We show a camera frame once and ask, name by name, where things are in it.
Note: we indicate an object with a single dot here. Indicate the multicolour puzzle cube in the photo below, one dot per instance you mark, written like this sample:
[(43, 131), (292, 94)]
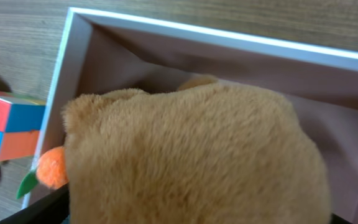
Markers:
[(20, 123)]

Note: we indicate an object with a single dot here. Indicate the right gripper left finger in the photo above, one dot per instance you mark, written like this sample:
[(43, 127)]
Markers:
[(52, 209)]

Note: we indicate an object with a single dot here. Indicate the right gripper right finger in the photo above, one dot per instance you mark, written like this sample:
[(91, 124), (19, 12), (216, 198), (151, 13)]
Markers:
[(338, 220)]

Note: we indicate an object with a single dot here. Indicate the pink open cardboard box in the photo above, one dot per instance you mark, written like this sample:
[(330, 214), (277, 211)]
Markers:
[(102, 51)]

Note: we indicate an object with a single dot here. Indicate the brown plush toy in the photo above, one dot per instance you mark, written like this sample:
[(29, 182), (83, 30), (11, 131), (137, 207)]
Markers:
[(209, 152)]

